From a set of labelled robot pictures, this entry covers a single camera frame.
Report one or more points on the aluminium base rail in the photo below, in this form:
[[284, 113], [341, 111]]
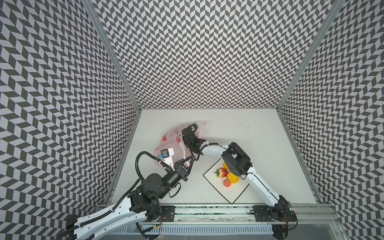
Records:
[[242, 213]]

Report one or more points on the yellow fake lemon with stem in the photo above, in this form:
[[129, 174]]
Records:
[[225, 166]]

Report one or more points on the aluminium corner post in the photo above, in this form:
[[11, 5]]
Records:
[[94, 19], [321, 34]]

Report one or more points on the yellow fake citrus fruit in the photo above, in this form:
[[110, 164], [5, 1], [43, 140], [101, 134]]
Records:
[[232, 178]]

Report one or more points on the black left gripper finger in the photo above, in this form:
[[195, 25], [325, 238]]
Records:
[[180, 163], [192, 160]]

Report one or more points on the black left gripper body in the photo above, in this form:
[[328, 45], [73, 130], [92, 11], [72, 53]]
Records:
[[181, 172]]

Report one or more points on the aluminium corner post left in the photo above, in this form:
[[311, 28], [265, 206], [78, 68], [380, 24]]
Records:
[[94, 19]]

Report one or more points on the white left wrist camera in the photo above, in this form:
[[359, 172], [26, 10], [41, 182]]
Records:
[[167, 156]]

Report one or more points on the small pink fake peach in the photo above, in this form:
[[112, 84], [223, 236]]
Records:
[[227, 183]]

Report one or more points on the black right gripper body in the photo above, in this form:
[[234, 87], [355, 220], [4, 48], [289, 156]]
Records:
[[191, 140]]

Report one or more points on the pink translucent plastic bag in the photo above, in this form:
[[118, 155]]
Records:
[[173, 139]]

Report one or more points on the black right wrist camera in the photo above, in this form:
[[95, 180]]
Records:
[[193, 127]]

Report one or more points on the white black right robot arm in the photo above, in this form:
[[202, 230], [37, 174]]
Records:
[[277, 207]]

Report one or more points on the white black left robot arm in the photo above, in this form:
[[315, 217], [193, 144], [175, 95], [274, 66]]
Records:
[[139, 203]]

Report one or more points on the aluminium corner post right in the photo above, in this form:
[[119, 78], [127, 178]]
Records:
[[321, 34]]

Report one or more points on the white square mat black border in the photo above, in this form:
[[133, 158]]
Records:
[[230, 194]]

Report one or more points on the red fake strawberry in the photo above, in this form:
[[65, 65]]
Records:
[[221, 173]]

